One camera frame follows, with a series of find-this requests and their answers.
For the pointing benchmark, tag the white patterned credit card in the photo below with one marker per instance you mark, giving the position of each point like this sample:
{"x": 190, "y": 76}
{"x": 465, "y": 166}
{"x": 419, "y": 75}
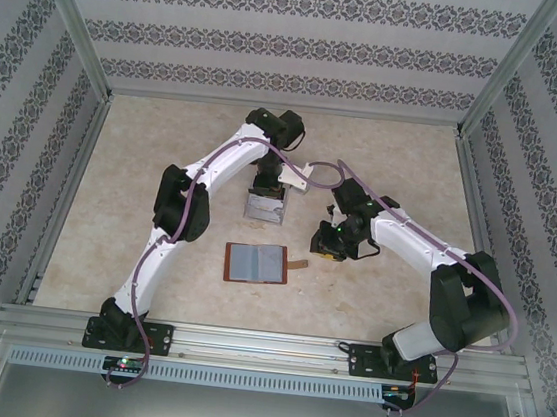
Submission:
{"x": 264, "y": 210}

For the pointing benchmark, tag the brown leather card holder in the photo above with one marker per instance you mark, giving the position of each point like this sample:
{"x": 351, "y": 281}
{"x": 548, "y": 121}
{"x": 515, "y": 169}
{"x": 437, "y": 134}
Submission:
{"x": 297, "y": 265}

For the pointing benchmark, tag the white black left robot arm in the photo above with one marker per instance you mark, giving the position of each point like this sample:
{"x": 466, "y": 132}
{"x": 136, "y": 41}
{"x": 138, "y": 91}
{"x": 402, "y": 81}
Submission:
{"x": 223, "y": 162}

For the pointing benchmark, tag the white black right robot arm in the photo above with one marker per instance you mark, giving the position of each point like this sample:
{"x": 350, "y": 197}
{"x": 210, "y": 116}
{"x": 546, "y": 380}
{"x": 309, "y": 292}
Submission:
{"x": 415, "y": 244}

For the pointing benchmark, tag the clear acrylic box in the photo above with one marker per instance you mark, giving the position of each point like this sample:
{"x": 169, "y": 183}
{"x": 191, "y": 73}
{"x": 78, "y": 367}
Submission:
{"x": 283, "y": 209}

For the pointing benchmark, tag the right controller circuit board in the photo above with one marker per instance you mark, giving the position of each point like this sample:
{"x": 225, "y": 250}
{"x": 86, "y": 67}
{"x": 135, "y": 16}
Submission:
{"x": 398, "y": 393}

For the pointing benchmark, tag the controller circuit board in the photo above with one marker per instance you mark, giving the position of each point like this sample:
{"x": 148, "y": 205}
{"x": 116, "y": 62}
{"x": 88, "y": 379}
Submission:
{"x": 125, "y": 364}
{"x": 398, "y": 393}

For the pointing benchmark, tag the left controller circuit board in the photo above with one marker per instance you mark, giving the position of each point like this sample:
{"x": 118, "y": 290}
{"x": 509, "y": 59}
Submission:
{"x": 125, "y": 364}

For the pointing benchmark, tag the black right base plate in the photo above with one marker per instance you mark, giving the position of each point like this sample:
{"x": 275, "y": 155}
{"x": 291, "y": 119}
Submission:
{"x": 362, "y": 361}

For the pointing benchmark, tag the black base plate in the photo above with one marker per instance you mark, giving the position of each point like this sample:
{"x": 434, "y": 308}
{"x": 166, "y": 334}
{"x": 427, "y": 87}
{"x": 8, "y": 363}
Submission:
{"x": 362, "y": 361}
{"x": 160, "y": 338}

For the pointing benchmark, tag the aluminium mounting rail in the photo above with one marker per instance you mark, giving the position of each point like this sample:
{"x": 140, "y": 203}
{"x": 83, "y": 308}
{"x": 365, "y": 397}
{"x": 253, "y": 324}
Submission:
{"x": 262, "y": 350}

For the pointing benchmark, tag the aluminium table side rail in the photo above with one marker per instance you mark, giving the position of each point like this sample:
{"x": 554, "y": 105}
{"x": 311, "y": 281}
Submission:
{"x": 483, "y": 242}
{"x": 66, "y": 194}

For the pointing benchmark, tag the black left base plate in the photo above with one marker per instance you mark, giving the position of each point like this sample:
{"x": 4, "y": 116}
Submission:
{"x": 160, "y": 338}

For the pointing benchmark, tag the aluminium frame post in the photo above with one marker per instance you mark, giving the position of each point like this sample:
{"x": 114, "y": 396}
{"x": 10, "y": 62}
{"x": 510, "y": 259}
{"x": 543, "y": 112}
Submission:
{"x": 511, "y": 69}
{"x": 73, "y": 24}

